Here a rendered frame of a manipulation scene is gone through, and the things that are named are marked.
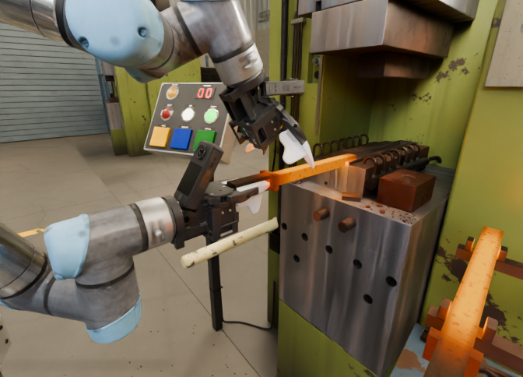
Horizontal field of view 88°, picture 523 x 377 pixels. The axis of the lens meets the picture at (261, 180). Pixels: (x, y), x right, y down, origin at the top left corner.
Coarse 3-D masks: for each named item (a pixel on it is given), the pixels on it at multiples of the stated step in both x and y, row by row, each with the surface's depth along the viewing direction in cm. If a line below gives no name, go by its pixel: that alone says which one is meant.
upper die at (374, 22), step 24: (384, 0) 56; (312, 24) 70; (336, 24) 65; (360, 24) 61; (384, 24) 57; (408, 24) 64; (432, 24) 72; (312, 48) 72; (336, 48) 67; (360, 48) 64; (384, 48) 64; (408, 48) 66; (432, 48) 75
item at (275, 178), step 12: (336, 156) 73; (348, 156) 74; (288, 168) 62; (300, 168) 62; (312, 168) 63; (324, 168) 66; (240, 180) 52; (252, 180) 52; (264, 180) 54; (276, 180) 55; (288, 180) 59
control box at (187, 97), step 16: (160, 96) 107; (176, 96) 103; (192, 96) 101; (208, 96) 98; (160, 112) 105; (176, 112) 102; (224, 112) 94; (176, 128) 100; (192, 128) 98; (208, 128) 95; (224, 128) 93; (192, 144) 96; (224, 144) 93; (224, 160) 95
